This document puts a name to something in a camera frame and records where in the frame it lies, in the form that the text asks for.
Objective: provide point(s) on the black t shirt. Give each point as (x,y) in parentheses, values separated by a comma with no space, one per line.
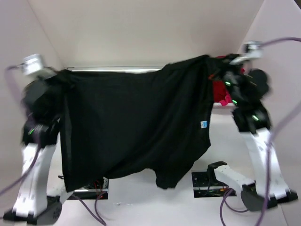
(117,124)

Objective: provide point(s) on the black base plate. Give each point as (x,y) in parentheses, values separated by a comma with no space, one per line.
(93,190)
(202,188)

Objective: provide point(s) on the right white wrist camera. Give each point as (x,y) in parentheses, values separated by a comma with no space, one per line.
(253,51)

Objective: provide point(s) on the dark red t shirt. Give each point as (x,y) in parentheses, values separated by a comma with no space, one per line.
(219,91)

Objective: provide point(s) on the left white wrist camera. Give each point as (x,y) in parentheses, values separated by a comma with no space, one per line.
(34,66)

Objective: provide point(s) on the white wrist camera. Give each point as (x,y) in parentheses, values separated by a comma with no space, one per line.
(34,66)
(253,51)

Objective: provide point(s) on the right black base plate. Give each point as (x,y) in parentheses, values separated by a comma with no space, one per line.
(202,188)

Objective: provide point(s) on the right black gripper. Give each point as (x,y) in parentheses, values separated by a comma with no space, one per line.
(226,65)

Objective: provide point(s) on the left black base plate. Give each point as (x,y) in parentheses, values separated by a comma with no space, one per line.
(93,190)

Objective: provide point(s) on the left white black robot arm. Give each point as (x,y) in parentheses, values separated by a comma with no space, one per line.
(34,206)

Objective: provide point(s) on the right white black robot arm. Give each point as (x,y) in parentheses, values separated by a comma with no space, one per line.
(268,188)

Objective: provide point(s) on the pink t shirt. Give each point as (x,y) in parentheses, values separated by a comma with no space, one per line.
(226,100)

